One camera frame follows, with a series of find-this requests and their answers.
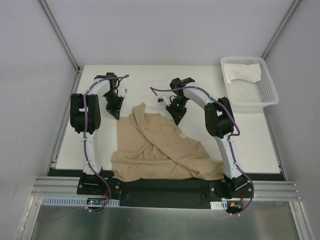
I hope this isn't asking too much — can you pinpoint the white plastic basket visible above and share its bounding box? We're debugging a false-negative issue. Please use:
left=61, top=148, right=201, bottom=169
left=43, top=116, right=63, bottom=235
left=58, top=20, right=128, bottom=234
left=220, top=56, right=279, bottom=113

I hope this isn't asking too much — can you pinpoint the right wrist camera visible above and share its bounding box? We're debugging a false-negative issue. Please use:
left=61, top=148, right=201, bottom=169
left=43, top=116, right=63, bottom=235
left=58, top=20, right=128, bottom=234
left=157, top=96, right=167, bottom=104

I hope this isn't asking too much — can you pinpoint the right white cable duct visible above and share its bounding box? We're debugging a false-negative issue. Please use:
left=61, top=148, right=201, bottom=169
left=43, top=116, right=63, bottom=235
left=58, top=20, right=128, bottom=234
left=210, top=200, right=228, bottom=210

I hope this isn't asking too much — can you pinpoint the beige t shirt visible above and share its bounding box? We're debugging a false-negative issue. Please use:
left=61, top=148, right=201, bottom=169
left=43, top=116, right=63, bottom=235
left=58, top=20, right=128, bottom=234
left=111, top=103, right=224, bottom=182

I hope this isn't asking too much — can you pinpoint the right aluminium frame post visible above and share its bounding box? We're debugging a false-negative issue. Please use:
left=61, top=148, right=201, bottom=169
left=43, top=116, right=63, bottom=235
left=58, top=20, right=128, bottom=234
left=260, top=0, right=303, bottom=60

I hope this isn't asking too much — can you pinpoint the rolled white t shirt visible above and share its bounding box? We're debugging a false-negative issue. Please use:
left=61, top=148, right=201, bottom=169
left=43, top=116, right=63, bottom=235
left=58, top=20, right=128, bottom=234
left=223, top=63, right=262, bottom=85

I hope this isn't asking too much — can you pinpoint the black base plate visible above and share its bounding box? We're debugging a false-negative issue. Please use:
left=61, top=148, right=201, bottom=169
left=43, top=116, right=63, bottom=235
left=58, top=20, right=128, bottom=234
left=76, top=170, right=252, bottom=209

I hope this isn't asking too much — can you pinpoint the left aluminium frame post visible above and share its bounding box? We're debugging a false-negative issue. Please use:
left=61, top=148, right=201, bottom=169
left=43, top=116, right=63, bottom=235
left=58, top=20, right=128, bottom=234
left=37, top=0, right=81, bottom=73

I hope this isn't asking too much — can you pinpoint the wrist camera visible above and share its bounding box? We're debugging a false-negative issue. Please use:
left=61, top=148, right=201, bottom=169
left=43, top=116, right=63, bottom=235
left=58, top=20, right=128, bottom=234
left=157, top=96, right=167, bottom=104
left=118, top=87, right=128, bottom=97

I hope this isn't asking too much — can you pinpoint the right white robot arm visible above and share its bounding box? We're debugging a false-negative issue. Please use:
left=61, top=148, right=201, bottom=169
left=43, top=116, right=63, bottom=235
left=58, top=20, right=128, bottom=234
left=166, top=77, right=248, bottom=199

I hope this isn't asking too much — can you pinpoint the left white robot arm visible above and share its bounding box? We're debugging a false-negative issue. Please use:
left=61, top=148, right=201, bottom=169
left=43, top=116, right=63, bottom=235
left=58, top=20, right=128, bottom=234
left=69, top=72, right=129, bottom=175

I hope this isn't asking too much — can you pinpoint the aluminium front rail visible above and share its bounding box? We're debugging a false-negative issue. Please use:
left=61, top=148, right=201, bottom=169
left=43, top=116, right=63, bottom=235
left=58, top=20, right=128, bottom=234
left=31, top=176, right=302, bottom=202

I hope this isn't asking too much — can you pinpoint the aluminium frame post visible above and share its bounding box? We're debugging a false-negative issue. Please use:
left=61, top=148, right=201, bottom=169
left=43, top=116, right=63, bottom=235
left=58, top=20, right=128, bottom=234
left=260, top=0, right=303, bottom=60
left=37, top=0, right=81, bottom=73

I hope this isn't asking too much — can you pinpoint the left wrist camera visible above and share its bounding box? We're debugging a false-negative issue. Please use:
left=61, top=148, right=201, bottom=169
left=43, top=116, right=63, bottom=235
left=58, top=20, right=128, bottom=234
left=118, top=87, right=128, bottom=97

